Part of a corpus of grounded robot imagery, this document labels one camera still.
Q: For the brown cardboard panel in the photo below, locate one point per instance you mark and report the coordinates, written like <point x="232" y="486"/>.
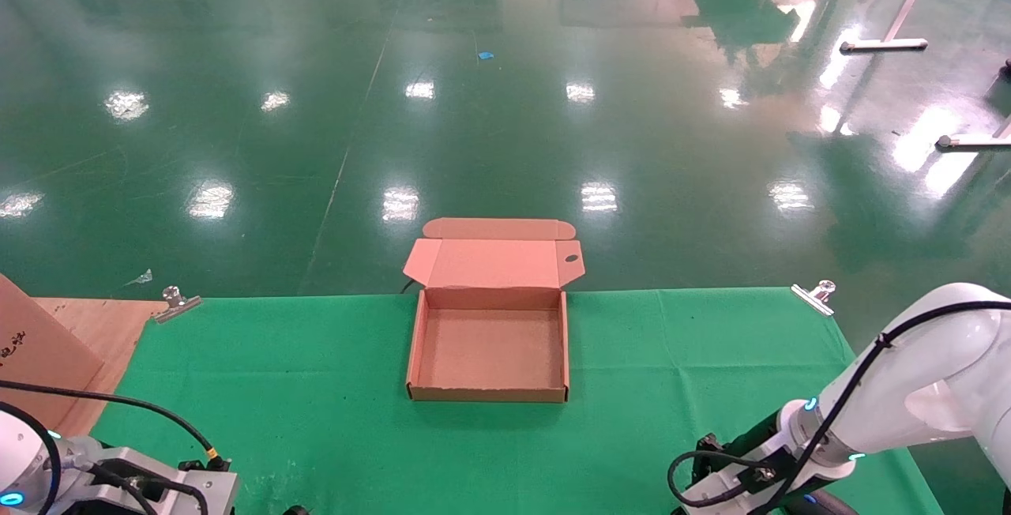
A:
<point x="39" y="349"/>

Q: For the open brown cardboard box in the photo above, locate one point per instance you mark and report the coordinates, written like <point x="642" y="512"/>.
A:
<point x="490" y="349"/>

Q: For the silver metal binder clip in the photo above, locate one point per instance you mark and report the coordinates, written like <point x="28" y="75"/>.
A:
<point x="175" y="306"/>
<point x="812" y="298"/>

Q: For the green table cloth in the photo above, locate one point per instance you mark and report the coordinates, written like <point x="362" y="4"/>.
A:
<point x="316" y="420"/>

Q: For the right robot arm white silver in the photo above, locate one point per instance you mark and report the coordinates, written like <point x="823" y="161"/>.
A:
<point x="948" y="357"/>

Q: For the white stand leg with foot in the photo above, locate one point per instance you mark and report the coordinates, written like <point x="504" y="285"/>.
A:
<point x="885" y="45"/>

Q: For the clear crumpled tape scrap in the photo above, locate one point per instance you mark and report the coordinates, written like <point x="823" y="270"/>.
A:
<point x="140" y="278"/>

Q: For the white floor stand foot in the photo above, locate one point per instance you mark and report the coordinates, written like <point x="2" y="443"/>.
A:
<point x="971" y="142"/>

